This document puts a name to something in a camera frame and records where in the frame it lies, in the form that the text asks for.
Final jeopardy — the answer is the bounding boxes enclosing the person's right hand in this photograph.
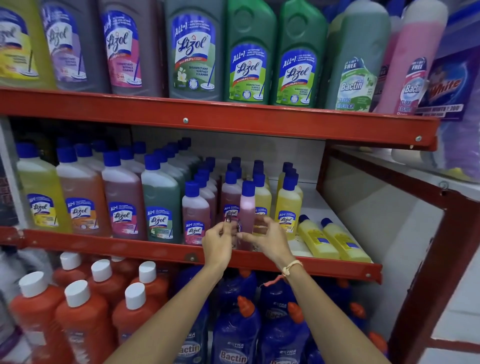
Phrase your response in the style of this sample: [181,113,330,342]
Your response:
[237,215,298,269]

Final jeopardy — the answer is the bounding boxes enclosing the person's left hand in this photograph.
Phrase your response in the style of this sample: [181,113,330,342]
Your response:
[202,220,239,270]

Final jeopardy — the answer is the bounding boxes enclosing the pink blue-capped cleaner bottle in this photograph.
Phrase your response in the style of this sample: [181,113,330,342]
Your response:
[239,180,258,252]

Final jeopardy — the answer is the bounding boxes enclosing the person's left forearm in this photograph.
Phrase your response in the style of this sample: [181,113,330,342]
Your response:
[104,262,226,364]

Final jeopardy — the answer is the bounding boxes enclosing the person's right forearm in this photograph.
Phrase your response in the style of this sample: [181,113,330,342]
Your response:
[281,262,391,364]

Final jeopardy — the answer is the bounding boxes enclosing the rows of small cleaner bottles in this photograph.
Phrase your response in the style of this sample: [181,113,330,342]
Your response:
[181,156,304,249]

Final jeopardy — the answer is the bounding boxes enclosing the cream thread wristband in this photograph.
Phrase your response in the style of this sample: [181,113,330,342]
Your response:
[262,259,304,288]

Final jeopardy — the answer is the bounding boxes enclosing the yellow cleaner bottle lying flat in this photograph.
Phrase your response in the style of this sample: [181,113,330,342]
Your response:
[298,214,340,260]
[321,217,373,264]

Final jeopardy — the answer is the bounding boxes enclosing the group of blue orange-capped bottles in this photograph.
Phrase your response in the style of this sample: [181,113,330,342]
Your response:
[174,265,389,364]

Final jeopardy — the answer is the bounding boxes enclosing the rows of medium cleaner bottles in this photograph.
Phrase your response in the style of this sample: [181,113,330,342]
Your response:
[15,136,203,245]

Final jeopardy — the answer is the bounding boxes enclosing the red metal shelving rack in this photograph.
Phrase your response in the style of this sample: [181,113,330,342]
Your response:
[0,86,480,364]

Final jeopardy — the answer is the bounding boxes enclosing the group of orange white-capped bottles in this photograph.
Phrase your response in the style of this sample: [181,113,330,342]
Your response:
[9,251,171,364]

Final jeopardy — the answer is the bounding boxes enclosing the large green cleaner bottle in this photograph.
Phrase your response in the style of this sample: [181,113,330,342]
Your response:
[271,0,328,108]
[224,0,277,104]

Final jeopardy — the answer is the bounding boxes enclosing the large grey-green cleaner bottle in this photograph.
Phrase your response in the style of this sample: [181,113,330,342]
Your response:
[164,0,226,102]

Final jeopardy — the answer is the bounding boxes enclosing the pale green floor cleaner bottle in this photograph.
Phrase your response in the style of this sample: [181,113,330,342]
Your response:
[325,0,391,113]

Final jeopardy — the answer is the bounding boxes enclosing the large pink cleaner bottle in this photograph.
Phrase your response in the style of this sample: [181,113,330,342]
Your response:
[98,0,167,97]

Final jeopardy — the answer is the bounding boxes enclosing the pale pink floor cleaner bottle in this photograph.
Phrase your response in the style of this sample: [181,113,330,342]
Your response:
[374,0,449,115]

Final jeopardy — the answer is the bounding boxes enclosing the purple detergent packet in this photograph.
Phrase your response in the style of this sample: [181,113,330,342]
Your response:
[414,45,480,181]

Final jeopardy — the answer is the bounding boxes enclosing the large purple cleaner bottle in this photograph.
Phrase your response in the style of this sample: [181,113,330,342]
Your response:
[38,0,110,93]

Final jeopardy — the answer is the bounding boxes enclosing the large yellow cleaner bottle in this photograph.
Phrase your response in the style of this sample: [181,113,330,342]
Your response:
[0,0,58,90]

